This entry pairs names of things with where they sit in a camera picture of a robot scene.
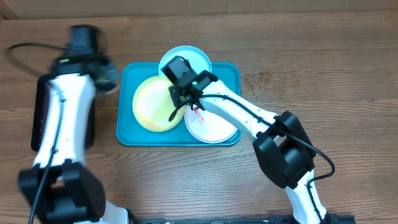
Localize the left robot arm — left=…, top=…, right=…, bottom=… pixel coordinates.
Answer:
left=17, top=25, right=136, bottom=223

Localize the teal plastic tray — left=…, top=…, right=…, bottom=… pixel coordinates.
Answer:
left=116, top=62, right=242, bottom=147

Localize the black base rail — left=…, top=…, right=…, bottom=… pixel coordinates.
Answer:
left=129, top=214, right=356, bottom=224

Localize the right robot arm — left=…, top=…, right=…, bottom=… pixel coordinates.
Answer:
left=161, top=56, right=331, bottom=223

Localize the light blue plate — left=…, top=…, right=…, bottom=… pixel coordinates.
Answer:
left=158, top=45, right=213, bottom=77

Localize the white plate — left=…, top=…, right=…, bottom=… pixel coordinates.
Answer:
left=184, top=106, right=238, bottom=144

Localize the yellow-green plate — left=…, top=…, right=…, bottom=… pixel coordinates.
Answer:
left=132, top=76, right=185, bottom=132

